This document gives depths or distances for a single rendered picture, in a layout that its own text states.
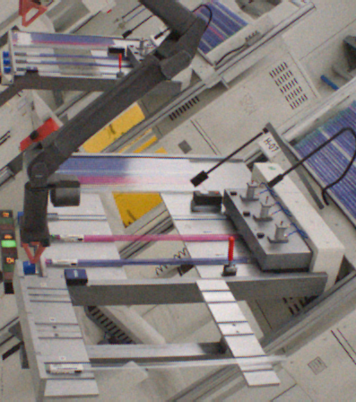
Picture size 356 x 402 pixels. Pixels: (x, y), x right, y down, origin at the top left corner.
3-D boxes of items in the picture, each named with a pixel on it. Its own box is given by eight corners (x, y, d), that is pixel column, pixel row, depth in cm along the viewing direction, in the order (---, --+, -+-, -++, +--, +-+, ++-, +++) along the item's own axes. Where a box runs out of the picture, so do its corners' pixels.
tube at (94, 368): (39, 373, 123) (40, 370, 123) (39, 368, 124) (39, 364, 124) (285, 362, 142) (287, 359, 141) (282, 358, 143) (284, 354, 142)
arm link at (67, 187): (27, 149, 157) (32, 163, 150) (76, 148, 161) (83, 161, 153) (25, 198, 162) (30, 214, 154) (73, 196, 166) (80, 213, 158)
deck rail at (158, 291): (42, 306, 160) (43, 284, 157) (41, 301, 162) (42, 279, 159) (322, 295, 180) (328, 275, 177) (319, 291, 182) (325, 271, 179)
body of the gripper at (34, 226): (46, 222, 167) (47, 194, 164) (50, 245, 159) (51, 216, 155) (19, 222, 165) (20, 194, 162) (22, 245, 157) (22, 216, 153)
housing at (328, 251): (305, 294, 181) (318, 249, 174) (245, 203, 222) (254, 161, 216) (332, 292, 183) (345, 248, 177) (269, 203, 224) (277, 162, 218)
